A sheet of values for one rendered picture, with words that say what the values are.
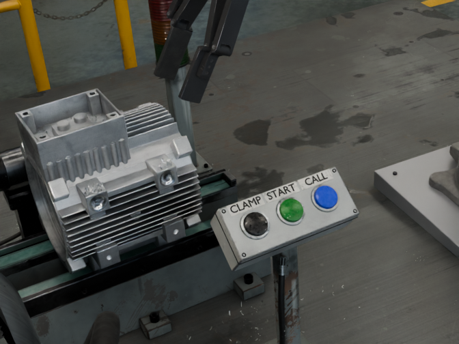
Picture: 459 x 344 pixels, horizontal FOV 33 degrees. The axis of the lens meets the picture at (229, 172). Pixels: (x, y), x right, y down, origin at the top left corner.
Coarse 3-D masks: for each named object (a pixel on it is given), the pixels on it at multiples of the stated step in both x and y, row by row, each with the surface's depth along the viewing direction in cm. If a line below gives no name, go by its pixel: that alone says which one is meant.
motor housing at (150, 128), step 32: (128, 128) 107; (160, 128) 108; (128, 160) 106; (32, 192) 115; (128, 192) 104; (192, 192) 109; (64, 224) 101; (96, 224) 103; (128, 224) 106; (160, 224) 108; (64, 256) 111
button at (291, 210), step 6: (282, 204) 95; (288, 204) 95; (294, 204) 95; (300, 204) 95; (282, 210) 94; (288, 210) 94; (294, 210) 95; (300, 210) 95; (282, 216) 94; (288, 216) 94; (294, 216) 94; (300, 216) 95; (294, 222) 95
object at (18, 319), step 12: (0, 276) 83; (0, 288) 80; (12, 288) 84; (0, 300) 78; (12, 300) 81; (12, 312) 78; (24, 312) 82; (12, 324) 75; (24, 324) 78; (24, 336) 75; (36, 336) 79
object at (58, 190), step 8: (144, 104) 116; (184, 136) 107; (176, 144) 107; (184, 144) 107; (24, 152) 109; (176, 152) 107; (184, 152) 107; (48, 184) 100; (56, 184) 100; (64, 184) 101; (56, 192) 100; (64, 192) 100; (56, 200) 101; (192, 216) 113; (184, 224) 114; (192, 224) 113; (72, 264) 107; (80, 264) 107; (72, 272) 107
